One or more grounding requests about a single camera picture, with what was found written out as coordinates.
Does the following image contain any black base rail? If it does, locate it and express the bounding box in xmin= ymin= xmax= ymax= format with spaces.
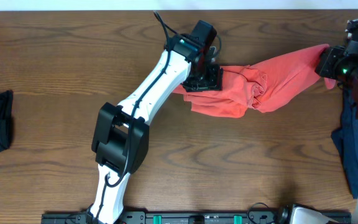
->
xmin=41 ymin=210 xmax=352 ymax=224

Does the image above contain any navy blue t-shirt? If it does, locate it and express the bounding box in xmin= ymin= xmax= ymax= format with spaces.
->
xmin=331 ymin=90 xmax=358 ymax=199

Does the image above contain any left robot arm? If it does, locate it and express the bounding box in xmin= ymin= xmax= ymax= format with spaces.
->
xmin=87 ymin=34 xmax=222 ymax=223

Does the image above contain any left black cable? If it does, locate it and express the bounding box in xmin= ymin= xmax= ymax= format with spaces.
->
xmin=87 ymin=11 xmax=192 ymax=224

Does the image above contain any red printed t-shirt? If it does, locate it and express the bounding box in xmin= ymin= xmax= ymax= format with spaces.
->
xmin=173 ymin=44 xmax=329 ymax=118

